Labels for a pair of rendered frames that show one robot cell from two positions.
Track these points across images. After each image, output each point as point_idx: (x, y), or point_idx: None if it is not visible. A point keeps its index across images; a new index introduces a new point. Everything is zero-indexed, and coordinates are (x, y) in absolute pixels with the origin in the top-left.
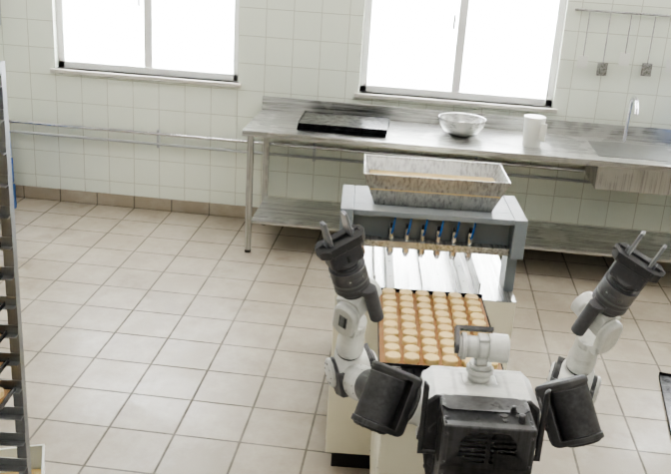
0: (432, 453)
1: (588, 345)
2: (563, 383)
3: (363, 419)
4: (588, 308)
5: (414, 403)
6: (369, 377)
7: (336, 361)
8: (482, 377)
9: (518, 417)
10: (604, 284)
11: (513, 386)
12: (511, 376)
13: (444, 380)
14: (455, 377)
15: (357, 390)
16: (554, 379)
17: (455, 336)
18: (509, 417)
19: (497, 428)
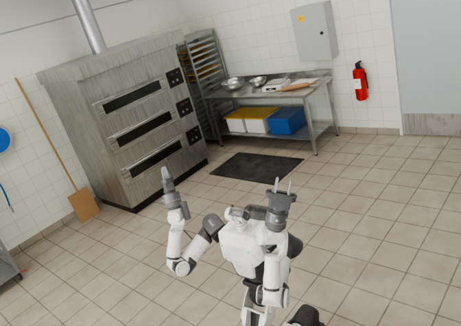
0: None
1: (182, 228)
2: (217, 215)
3: (299, 239)
4: (186, 203)
5: None
6: (288, 235)
7: (282, 288)
8: None
9: (248, 208)
10: (178, 193)
11: (232, 222)
12: (227, 227)
13: (257, 228)
14: (251, 229)
15: (291, 252)
16: (188, 259)
17: (246, 213)
18: (251, 209)
19: (261, 205)
